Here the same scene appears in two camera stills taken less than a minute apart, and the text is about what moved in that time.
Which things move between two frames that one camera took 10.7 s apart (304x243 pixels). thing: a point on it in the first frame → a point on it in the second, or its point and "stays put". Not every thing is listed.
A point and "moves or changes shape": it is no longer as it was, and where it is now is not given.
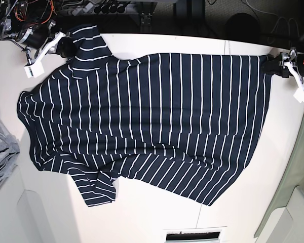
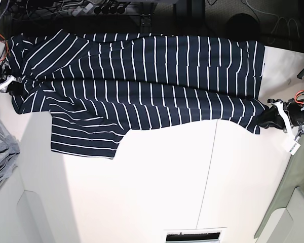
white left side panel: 16,214 stays put
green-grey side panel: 289,217 stays put
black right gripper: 274,64 → 297,112
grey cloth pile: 4,148 stays put
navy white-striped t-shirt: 185,123 moves or changes shape
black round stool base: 242,27 stays put
